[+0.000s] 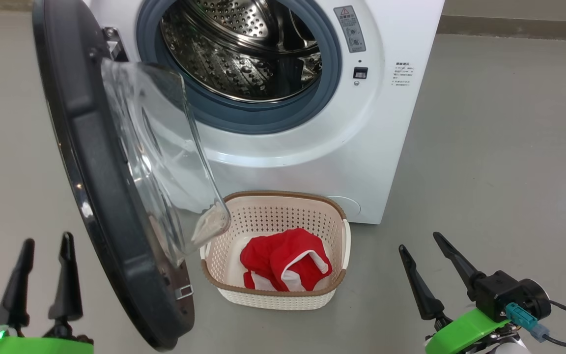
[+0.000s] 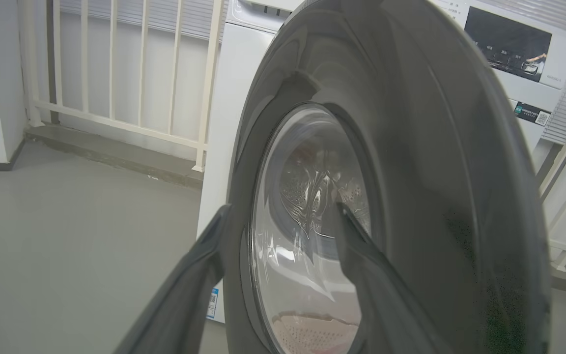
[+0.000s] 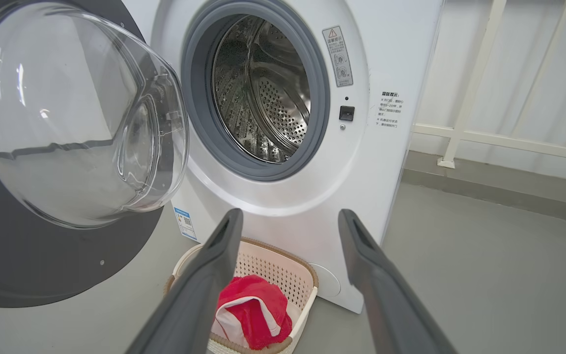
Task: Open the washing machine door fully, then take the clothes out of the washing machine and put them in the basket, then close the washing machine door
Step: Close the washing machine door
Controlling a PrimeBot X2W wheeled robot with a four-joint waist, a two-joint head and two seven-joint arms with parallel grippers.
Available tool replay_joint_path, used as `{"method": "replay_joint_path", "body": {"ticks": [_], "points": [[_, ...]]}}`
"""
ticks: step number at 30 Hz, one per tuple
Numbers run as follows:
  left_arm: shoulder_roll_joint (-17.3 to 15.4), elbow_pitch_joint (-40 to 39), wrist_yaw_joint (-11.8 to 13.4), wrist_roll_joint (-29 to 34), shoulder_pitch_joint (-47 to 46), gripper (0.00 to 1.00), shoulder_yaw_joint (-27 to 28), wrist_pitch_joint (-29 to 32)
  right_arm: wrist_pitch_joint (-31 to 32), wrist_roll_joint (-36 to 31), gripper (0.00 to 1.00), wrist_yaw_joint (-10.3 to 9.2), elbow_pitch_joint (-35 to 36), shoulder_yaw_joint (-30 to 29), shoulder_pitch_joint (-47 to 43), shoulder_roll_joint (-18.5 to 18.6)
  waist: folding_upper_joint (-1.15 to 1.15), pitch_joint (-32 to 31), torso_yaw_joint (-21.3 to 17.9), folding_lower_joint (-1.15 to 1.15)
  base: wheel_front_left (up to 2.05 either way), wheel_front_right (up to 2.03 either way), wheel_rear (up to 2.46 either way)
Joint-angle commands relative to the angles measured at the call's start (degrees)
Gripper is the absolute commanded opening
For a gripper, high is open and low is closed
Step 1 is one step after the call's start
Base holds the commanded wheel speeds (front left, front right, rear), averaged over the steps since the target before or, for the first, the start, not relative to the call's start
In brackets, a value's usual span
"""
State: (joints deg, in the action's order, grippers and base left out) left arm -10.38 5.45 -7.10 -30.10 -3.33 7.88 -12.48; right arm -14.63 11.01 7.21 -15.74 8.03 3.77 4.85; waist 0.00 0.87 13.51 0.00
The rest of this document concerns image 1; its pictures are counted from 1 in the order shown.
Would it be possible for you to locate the white front-load washing machine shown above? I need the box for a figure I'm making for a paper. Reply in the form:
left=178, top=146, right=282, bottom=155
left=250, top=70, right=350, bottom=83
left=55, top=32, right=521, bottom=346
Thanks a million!
left=84, top=0, right=446, bottom=225

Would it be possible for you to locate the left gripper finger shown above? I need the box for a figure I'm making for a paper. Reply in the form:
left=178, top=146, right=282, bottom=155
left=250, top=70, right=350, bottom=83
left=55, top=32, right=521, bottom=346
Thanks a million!
left=0, top=238, right=35, bottom=337
left=47, top=232, right=84, bottom=339

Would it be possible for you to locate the right teal connector black cable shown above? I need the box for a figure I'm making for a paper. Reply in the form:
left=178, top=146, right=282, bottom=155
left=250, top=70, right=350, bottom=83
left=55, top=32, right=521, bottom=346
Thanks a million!
left=505, top=299, right=566, bottom=350

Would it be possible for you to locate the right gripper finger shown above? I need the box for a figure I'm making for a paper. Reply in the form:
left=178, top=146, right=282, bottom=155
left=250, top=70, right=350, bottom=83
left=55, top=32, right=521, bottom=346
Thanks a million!
left=433, top=232, right=485, bottom=300
left=398, top=244, right=453, bottom=337

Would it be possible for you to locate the cream laundry basket brown rim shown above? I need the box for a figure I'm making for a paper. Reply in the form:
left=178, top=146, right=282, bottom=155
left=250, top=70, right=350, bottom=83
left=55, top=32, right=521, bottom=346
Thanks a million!
left=199, top=190, right=351, bottom=311

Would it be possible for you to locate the black glass washing machine door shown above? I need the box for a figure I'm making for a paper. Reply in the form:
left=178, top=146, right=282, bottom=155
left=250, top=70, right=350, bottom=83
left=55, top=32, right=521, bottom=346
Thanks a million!
left=32, top=0, right=232, bottom=352

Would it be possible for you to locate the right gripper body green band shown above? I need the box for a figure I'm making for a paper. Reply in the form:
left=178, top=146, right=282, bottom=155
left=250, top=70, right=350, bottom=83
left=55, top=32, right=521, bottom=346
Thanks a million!
left=424, top=308, right=517, bottom=354

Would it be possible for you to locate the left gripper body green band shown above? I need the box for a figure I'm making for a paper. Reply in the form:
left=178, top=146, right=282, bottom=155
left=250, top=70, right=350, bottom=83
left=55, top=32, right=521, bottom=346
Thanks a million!
left=0, top=336, right=94, bottom=354

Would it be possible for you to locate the grey warning sticker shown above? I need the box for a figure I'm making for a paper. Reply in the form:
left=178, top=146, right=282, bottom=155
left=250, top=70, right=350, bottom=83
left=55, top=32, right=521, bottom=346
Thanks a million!
left=333, top=5, right=367, bottom=53

